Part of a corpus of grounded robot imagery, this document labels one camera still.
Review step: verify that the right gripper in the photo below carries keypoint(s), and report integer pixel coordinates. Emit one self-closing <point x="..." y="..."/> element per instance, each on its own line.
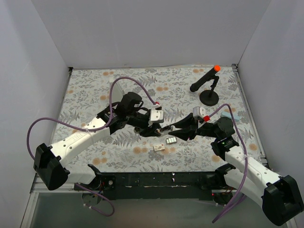
<point x="194" y="127"/>

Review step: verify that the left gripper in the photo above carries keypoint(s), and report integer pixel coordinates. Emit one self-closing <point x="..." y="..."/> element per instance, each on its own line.
<point x="149" y="128"/>

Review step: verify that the white staple box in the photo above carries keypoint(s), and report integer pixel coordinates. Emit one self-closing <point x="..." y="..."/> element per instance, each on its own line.
<point x="159" y="147"/>

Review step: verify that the staple strips tray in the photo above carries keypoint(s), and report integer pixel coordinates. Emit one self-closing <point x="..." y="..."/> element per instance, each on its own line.
<point x="171" y="140"/>

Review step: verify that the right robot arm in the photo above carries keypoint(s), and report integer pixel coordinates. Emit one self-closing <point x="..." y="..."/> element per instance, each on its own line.
<point x="279" y="197"/>

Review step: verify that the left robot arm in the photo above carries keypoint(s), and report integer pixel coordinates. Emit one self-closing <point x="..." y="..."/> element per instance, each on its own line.
<point x="51" y="161"/>

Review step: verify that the black round microphone stand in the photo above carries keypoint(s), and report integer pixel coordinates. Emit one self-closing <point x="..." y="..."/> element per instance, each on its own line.
<point x="210" y="97"/>

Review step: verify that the black microphone orange tip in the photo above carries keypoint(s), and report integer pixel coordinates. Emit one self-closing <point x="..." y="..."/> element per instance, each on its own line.
<point x="210" y="75"/>

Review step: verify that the floral patterned table mat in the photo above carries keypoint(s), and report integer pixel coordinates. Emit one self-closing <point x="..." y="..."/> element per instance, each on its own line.
<point x="125" y="151"/>

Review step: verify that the grey metronome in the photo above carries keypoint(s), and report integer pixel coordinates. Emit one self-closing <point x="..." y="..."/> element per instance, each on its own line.
<point x="117" y="93"/>

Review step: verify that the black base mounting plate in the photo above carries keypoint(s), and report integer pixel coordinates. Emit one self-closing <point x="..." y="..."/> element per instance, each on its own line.
<point x="159" y="185"/>

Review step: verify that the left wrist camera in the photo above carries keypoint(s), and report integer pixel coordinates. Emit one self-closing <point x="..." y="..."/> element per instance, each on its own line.
<point x="156" y="114"/>

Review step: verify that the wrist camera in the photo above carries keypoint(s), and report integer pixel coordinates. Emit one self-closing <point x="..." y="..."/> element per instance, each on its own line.
<point x="156" y="114"/>
<point x="199" y="114"/>

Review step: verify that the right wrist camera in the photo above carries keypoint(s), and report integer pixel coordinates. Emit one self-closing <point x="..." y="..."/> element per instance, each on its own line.
<point x="199" y="114"/>

